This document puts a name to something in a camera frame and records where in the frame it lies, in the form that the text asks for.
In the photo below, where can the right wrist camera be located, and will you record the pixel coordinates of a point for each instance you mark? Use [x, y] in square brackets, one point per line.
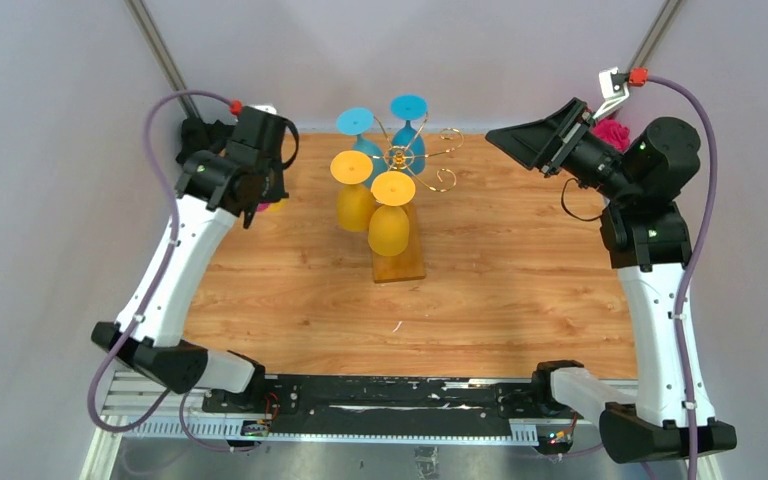
[615, 90]

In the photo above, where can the right corner frame post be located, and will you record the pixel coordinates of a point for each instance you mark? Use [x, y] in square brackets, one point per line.
[657, 31]

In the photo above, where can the left corner frame post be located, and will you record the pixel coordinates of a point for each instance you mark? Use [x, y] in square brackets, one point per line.
[146, 24]

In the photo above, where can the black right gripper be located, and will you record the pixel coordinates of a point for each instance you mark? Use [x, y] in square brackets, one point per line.
[540, 144]

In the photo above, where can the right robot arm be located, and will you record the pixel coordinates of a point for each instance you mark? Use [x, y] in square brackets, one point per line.
[648, 242]

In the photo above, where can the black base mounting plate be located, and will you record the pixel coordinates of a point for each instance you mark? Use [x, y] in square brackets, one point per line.
[393, 407]

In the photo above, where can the yellow wine glass left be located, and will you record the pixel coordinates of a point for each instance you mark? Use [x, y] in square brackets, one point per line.
[355, 203]

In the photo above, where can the corner frame post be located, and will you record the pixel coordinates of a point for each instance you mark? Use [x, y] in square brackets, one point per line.
[146, 24]
[657, 31]

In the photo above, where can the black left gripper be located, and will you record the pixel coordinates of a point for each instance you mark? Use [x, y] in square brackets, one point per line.
[277, 190]

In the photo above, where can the wooden rack base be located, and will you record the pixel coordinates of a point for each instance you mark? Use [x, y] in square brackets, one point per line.
[409, 265]

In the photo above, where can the teal wine glass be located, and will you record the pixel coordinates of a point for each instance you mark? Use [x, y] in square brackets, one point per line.
[356, 121]
[411, 109]

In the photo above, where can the yellow wine glass taken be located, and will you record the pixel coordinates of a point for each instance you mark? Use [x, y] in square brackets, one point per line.
[278, 205]

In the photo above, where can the yellow wine glass front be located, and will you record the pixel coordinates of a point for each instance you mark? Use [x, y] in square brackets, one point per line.
[388, 233]

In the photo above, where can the pink cloth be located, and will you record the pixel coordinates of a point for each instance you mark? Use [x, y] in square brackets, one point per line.
[613, 133]

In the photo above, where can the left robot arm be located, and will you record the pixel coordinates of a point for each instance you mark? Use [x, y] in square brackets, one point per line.
[217, 188]

